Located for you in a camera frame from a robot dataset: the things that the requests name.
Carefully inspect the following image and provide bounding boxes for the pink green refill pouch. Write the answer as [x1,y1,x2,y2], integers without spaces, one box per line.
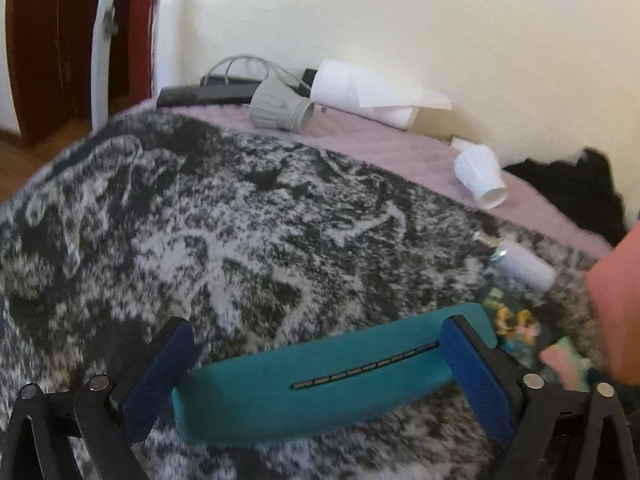
[538,336,591,392]

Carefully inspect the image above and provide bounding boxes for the dark green illustrated card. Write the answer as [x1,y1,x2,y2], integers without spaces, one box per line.
[477,284,542,368]

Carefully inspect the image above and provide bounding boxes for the teal glasses case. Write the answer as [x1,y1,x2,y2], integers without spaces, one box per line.
[171,304,497,446]

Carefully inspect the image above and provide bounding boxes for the white spray bottle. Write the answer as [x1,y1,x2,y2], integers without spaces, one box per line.
[472,231,556,292]

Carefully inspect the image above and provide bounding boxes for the white paper cup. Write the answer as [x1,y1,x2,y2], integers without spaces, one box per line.
[454,145,508,209]

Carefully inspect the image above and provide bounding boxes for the grey paper cup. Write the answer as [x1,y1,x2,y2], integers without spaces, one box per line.
[250,78,314,133]

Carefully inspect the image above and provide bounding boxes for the pink cardboard storage box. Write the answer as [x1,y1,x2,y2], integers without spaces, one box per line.
[586,223,640,386]

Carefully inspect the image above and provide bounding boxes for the black white patterned blanket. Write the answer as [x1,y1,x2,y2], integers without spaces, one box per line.
[0,106,616,480]

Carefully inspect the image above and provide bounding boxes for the black clothing pile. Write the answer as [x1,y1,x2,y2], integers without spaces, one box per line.
[504,148,628,247]

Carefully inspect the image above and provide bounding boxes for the pink quilted bed sheet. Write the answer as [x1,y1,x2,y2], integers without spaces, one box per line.
[163,105,612,259]

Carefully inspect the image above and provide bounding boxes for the black router box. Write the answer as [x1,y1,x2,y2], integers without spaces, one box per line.
[156,82,260,107]

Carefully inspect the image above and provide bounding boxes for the dark red wooden door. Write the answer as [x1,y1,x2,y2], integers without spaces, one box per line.
[1,0,158,146]

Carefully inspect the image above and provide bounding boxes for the white paper roll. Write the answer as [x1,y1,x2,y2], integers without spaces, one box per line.
[310,60,452,131]

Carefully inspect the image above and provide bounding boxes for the grey cable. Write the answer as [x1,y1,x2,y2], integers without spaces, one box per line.
[199,54,312,99]

